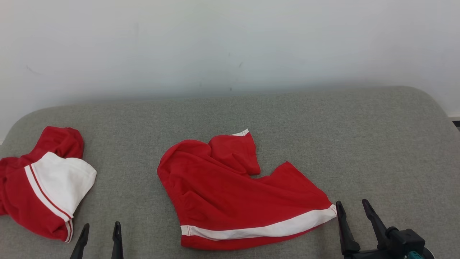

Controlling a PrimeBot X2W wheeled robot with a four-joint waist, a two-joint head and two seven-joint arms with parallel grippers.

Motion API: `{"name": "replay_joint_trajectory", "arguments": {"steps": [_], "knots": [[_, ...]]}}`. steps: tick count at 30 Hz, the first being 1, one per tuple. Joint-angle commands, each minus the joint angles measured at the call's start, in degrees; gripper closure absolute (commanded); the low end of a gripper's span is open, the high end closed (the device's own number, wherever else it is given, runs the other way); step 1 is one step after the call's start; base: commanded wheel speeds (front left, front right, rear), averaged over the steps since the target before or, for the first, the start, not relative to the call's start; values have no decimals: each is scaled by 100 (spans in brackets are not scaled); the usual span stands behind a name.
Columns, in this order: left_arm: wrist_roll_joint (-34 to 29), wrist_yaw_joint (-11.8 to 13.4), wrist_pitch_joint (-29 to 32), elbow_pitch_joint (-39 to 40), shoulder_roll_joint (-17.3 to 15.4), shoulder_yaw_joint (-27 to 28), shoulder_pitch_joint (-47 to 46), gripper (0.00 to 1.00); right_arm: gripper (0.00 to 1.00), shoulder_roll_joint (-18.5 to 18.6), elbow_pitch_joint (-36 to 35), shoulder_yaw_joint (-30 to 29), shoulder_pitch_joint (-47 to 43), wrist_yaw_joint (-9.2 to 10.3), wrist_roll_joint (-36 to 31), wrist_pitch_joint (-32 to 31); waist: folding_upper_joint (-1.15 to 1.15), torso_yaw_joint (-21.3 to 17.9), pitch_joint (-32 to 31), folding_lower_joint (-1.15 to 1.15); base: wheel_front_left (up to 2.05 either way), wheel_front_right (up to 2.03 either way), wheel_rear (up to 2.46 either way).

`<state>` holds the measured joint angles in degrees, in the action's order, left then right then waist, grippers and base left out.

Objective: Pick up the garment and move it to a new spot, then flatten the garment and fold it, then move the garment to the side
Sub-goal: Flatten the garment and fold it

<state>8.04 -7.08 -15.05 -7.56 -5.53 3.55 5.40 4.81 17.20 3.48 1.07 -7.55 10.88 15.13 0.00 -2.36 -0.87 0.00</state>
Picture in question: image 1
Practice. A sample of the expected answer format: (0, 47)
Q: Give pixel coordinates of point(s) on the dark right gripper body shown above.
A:
(366, 254)

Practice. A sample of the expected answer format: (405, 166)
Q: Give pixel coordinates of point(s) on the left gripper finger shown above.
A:
(117, 244)
(82, 244)

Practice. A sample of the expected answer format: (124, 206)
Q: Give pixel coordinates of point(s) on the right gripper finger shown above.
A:
(346, 233)
(377, 225)

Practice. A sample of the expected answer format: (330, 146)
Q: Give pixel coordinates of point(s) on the red basketball jersey white sleeves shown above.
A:
(21, 194)

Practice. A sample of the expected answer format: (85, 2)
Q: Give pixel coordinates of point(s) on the red shorts with white band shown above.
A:
(233, 201)

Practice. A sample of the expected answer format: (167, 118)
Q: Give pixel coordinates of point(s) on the grey fabric sofa cushion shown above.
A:
(323, 144)

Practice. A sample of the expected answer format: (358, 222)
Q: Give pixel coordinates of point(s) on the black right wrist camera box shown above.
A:
(404, 241)

